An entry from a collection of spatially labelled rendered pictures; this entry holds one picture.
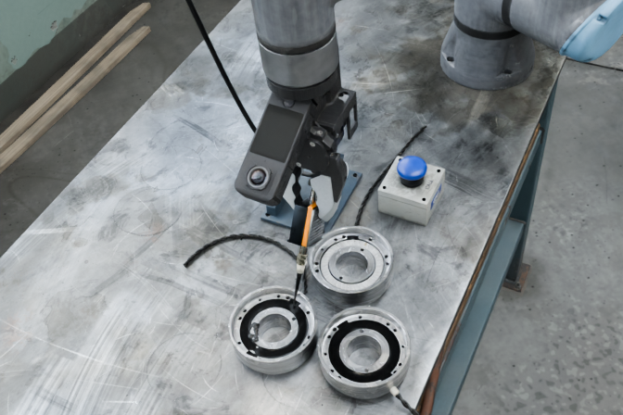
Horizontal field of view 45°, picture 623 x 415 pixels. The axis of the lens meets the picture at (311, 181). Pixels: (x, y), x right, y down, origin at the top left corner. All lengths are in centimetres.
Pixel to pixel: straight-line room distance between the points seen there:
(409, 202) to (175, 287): 33
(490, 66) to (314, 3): 58
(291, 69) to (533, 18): 48
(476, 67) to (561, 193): 103
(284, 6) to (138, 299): 49
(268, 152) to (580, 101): 182
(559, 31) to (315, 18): 48
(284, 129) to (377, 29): 64
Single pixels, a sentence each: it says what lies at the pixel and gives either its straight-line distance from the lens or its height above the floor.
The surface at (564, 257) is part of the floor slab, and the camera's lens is 205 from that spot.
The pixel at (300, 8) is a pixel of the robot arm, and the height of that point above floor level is 122.
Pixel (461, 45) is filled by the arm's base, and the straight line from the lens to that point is 122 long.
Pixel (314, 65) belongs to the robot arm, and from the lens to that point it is 71.
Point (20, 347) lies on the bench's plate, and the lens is 103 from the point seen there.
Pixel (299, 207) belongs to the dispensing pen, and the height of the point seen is 95.
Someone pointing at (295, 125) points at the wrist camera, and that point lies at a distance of 74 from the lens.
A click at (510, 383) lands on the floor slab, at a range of 182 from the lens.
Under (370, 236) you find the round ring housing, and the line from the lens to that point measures 98.
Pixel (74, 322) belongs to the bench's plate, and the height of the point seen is 80.
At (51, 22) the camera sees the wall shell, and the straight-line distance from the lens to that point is 277.
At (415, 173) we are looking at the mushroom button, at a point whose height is 87.
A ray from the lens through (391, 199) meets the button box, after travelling 101.
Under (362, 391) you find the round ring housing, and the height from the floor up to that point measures 83.
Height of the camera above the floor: 159
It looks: 47 degrees down
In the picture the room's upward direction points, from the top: 7 degrees counter-clockwise
